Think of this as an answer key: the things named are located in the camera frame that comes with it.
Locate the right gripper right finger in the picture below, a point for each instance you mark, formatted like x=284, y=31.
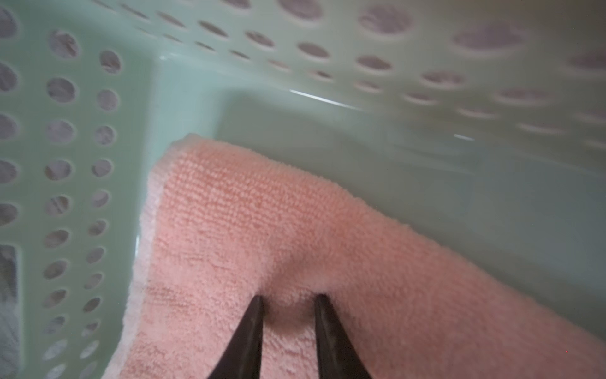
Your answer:
x=336, y=356

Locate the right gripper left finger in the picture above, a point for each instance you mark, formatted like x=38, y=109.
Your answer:
x=242, y=356

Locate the pink towel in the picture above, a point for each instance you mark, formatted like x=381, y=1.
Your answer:
x=222, y=224

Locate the mint green plastic basket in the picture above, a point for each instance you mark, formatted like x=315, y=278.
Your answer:
x=479, y=123

